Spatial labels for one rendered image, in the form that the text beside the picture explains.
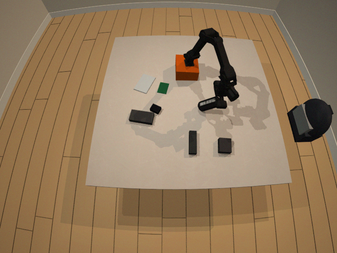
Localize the green rectangular block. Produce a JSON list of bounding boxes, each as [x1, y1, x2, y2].
[[157, 82, 169, 94]]

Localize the dark grey switch panel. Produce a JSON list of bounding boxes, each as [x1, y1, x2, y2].
[[198, 96, 220, 111]]

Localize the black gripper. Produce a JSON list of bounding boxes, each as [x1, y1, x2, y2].
[[213, 80, 227, 109]]

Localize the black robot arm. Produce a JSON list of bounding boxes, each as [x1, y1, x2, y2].
[[184, 28, 239, 102]]

